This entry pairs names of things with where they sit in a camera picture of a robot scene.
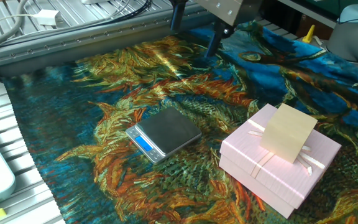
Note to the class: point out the pink gift box with ribbon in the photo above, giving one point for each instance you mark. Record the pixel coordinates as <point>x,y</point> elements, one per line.
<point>275,183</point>

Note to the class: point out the white power adapter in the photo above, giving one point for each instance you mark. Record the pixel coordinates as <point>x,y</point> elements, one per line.
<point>47,17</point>

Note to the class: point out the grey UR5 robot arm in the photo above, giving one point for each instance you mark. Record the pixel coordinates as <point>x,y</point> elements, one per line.
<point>353,37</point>

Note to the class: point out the aluminium rail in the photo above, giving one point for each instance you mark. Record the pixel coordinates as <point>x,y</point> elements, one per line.
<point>104,40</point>

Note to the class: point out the sunflower painting cloth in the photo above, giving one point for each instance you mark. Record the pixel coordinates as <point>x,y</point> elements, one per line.
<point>73,124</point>

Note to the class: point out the light wooden block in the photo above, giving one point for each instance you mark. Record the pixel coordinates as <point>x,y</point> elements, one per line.
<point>286,133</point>

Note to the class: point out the silver digital scale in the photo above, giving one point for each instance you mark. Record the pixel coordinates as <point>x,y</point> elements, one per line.
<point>169,130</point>

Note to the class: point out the grey Schunk gripper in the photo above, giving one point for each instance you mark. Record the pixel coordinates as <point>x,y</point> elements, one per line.
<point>228,9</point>

